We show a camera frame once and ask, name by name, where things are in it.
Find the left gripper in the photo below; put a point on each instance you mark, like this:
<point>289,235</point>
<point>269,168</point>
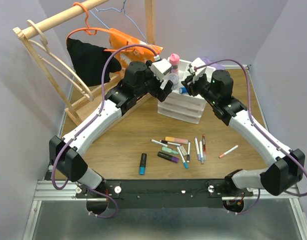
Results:
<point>162,96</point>

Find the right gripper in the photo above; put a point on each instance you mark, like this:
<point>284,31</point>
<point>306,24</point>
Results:
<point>190,86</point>

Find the blue grey stamp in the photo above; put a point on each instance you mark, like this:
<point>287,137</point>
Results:
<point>182,90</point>

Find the paper clip jar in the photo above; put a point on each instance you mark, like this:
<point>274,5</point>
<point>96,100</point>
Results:
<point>175,79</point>

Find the pink capped tube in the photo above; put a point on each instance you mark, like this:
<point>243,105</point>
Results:
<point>174,60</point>

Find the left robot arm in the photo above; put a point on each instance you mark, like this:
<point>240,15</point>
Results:
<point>140,79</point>

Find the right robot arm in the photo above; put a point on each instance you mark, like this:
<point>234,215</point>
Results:
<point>283,164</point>

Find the white drawer organizer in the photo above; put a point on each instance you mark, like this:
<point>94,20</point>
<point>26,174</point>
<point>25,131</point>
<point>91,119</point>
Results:
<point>182,106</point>

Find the black tip white pen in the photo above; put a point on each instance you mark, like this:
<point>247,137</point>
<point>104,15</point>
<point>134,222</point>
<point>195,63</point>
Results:
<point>170,143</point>

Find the orange pink highlighter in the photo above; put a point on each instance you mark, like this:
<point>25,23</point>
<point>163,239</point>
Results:
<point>176,140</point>

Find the green highlighter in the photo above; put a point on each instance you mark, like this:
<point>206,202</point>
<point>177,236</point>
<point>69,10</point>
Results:
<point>169,150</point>

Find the dark blue cap pen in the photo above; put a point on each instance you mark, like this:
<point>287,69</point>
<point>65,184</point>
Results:
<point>188,158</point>

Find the dirty white eraser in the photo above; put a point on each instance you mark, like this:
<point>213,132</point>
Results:
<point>183,150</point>

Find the red orange pen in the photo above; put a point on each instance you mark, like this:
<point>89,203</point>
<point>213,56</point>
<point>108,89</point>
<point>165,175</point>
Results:
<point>204,147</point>

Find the black purple highlighter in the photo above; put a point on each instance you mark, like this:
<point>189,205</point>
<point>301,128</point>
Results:
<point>168,157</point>

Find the black blue highlighter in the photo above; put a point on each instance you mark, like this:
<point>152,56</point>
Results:
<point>142,165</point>

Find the light blue marker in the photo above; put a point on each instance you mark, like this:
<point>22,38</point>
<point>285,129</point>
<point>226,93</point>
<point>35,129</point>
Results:
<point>182,157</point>

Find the lavender cap marker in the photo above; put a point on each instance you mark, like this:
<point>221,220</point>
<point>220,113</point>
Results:
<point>197,148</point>

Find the orange bleached shorts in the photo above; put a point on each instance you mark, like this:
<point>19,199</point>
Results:
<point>118,39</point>

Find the salmon cap marker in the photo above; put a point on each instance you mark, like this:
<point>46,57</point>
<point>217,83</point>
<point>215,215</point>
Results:
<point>228,151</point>

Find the black garment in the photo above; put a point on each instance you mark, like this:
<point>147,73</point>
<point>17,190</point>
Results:
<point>88,61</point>

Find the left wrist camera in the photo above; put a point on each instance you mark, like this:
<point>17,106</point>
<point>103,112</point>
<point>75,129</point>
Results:
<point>161,68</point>

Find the blue wire hanger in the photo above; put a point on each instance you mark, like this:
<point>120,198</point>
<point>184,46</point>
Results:
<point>127,16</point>

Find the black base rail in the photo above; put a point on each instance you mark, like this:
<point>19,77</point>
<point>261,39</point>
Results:
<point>171,193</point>

